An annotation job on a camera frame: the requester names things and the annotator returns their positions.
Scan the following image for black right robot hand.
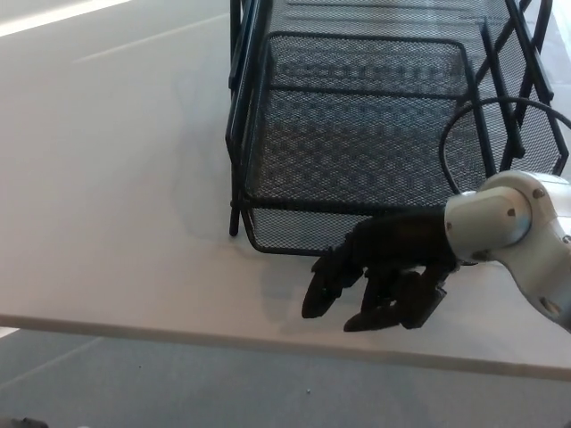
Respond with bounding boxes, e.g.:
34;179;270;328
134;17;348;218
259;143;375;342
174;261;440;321
302;208;459;333

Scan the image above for large black mesh sliding tray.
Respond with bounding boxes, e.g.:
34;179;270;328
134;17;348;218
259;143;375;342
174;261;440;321
226;0;571;210

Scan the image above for small black mesh labelled tray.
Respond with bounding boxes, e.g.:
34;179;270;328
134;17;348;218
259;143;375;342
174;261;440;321
243;30;496;259

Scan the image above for black wire rack frame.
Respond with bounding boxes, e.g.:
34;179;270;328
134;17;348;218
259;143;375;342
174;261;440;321
226;0;557;238

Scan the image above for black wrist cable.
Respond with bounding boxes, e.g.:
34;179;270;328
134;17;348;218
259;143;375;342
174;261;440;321
438;96;571;197

